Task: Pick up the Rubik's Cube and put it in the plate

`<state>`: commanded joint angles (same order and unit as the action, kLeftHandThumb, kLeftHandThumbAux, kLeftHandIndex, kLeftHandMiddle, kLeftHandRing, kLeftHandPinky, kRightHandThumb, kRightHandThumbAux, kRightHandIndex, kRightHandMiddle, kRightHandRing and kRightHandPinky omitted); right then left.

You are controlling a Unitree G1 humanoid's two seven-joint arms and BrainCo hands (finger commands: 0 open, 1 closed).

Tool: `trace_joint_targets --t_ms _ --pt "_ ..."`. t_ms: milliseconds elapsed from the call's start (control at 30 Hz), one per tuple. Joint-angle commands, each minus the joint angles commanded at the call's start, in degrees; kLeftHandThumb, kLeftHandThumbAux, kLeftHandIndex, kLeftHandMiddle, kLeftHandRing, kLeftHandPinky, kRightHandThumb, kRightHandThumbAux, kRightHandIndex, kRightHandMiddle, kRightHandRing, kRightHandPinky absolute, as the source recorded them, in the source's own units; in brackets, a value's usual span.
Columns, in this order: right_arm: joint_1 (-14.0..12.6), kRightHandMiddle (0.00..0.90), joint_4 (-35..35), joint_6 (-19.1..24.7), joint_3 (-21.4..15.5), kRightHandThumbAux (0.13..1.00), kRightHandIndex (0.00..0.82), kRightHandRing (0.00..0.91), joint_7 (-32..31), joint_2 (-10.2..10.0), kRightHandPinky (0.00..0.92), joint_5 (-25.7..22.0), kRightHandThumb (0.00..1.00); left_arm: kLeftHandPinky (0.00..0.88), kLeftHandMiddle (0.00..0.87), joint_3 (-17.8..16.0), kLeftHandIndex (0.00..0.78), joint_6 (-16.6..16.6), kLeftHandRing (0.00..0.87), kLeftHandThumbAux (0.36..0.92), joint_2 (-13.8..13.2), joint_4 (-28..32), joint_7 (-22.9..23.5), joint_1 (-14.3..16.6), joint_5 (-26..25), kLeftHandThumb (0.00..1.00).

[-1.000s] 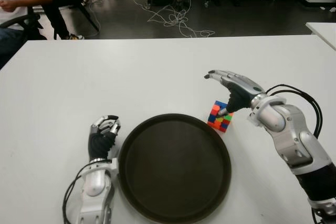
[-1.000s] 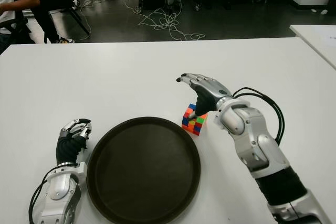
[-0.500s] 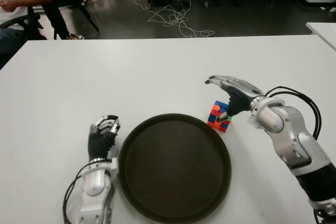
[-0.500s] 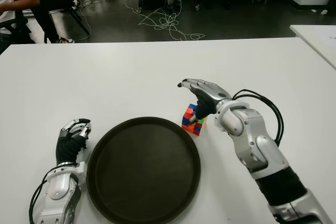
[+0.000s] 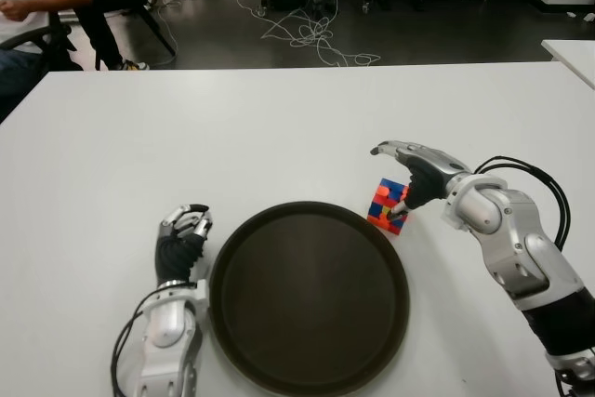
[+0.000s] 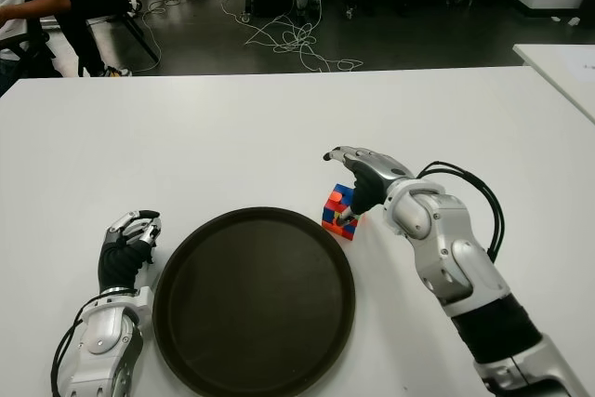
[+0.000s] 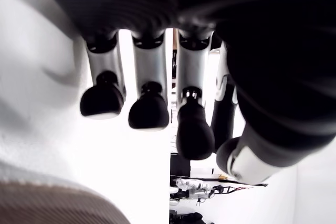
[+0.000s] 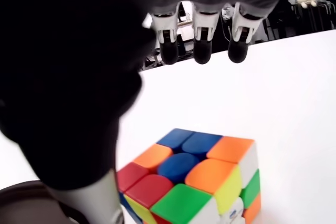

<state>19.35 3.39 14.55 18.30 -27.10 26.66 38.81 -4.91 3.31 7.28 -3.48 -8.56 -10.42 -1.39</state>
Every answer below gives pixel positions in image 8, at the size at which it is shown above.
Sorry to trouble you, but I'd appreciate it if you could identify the dark brown round plate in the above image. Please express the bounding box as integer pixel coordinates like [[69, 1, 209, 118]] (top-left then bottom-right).
[[0, 180, 90, 224]]

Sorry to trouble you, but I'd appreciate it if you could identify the multicoloured Rubik's cube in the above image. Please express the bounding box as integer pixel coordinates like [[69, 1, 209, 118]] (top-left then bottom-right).
[[117, 128, 262, 224]]

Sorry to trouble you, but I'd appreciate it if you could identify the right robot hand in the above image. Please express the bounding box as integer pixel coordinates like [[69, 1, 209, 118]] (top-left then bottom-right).
[[0, 0, 302, 224]]

